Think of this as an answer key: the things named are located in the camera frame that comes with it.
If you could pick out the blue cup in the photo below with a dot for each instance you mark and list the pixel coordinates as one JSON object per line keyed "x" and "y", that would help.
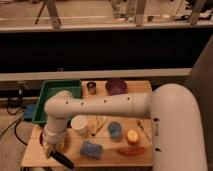
{"x": 115, "y": 130}

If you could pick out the blue box under tray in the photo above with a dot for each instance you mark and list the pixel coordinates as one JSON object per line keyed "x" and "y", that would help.
{"x": 29, "y": 112}

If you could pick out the white cup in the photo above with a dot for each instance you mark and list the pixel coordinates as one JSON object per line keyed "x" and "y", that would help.
{"x": 79, "y": 124}

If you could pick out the red sausage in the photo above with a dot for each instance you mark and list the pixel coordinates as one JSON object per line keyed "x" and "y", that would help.
{"x": 129, "y": 151}

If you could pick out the wooden table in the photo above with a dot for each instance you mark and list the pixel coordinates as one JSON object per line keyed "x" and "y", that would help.
{"x": 110, "y": 161}

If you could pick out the metal spoon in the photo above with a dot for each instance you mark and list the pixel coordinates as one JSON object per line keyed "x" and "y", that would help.
{"x": 140, "y": 125}

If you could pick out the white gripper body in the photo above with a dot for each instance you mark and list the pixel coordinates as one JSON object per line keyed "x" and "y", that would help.
{"x": 48, "y": 147}

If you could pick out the green plastic tray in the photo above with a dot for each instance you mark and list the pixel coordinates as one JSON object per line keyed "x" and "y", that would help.
{"x": 49, "y": 89}

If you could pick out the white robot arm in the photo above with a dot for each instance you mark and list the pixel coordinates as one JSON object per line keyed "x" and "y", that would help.
{"x": 177, "y": 133}

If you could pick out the blue sponge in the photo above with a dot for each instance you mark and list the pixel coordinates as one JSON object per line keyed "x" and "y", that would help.
{"x": 91, "y": 150}

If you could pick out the red bowl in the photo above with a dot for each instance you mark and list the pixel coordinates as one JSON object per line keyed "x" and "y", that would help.
{"x": 42, "y": 137}

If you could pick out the purple bowl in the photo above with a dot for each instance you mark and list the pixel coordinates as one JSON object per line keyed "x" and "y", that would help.
{"x": 116, "y": 86}

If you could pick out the yellow banana peel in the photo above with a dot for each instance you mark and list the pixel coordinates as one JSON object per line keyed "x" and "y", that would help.
{"x": 96, "y": 123}

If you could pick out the small metal can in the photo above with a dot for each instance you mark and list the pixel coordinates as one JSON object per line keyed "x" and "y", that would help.
{"x": 91, "y": 87}

